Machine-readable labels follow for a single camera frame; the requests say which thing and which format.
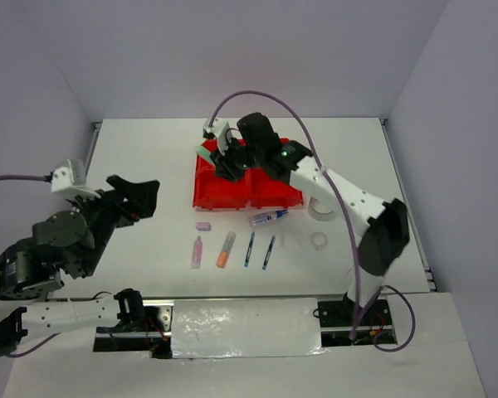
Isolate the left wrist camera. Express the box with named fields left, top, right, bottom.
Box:
left=51, top=159, right=100, bottom=201

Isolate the blue pen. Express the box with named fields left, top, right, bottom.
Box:
left=244, top=231, right=256, bottom=268
left=261, top=235, right=276, bottom=270

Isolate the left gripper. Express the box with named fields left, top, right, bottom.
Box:
left=71, top=174, right=163, bottom=276

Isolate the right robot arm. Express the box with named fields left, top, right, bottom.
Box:
left=203, top=113, right=410, bottom=327

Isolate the blue pen right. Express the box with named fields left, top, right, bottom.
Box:
left=261, top=235, right=276, bottom=270

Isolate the orange highlighter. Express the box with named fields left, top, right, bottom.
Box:
left=216, top=231, right=237, bottom=269

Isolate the blue glue bottle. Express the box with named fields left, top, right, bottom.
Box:
left=248, top=209, right=289, bottom=228

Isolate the black mounting rail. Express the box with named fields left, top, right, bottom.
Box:
left=93, top=297, right=397, bottom=360

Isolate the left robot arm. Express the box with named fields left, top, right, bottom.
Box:
left=0, top=174, right=160, bottom=357

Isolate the red four-compartment bin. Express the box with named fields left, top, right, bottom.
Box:
left=193, top=140, right=305, bottom=211

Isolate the silver foil sheet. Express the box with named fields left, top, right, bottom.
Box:
left=171, top=298, right=325, bottom=359

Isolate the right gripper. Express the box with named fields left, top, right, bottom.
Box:
left=210, top=134, right=262, bottom=183

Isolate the large clear tape roll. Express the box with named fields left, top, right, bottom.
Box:
left=307, top=197, right=337, bottom=222

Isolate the purple highlighter cap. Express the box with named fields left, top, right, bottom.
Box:
left=196, top=221, right=212, bottom=231

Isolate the small clear tape roll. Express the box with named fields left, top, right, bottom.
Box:
left=310, top=231, right=328, bottom=251

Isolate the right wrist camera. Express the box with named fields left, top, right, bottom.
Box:
left=203, top=117, right=234, bottom=155

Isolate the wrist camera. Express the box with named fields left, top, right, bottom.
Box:
left=203, top=117, right=234, bottom=155
left=51, top=159, right=100, bottom=201

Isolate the blue pen left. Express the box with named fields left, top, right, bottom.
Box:
left=244, top=231, right=256, bottom=268

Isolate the green highlighter body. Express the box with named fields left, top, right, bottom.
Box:
left=196, top=145, right=215, bottom=167

